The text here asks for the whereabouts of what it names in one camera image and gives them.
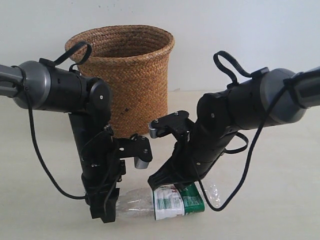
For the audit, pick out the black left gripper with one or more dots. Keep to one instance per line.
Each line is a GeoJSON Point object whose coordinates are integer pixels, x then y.
{"type": "Point", "coordinates": [98, 154]}

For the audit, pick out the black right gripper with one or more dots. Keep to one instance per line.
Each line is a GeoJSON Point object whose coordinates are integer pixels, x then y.
{"type": "Point", "coordinates": [206, 143]}

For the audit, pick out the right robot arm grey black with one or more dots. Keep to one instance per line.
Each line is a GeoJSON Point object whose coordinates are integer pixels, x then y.
{"type": "Point", "coordinates": [269, 98]}

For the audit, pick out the brown woven wicker basket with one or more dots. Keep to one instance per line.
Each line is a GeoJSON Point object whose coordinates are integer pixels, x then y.
{"type": "Point", "coordinates": [134, 60]}

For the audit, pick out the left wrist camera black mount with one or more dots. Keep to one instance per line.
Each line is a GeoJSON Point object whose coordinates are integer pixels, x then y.
{"type": "Point", "coordinates": [137, 147]}

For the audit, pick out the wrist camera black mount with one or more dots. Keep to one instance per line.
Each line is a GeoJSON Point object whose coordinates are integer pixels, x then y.
{"type": "Point", "coordinates": [137, 147]}
{"type": "Point", "coordinates": [176, 123]}

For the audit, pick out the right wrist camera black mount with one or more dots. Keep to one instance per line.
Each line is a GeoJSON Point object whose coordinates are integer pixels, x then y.
{"type": "Point", "coordinates": [176, 123]}

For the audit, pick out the clear plastic bottle green label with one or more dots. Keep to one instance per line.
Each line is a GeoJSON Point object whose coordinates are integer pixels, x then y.
{"type": "Point", "coordinates": [166, 202]}

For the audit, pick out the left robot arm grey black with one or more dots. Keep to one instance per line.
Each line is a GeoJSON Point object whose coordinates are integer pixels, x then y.
{"type": "Point", "coordinates": [39, 86]}

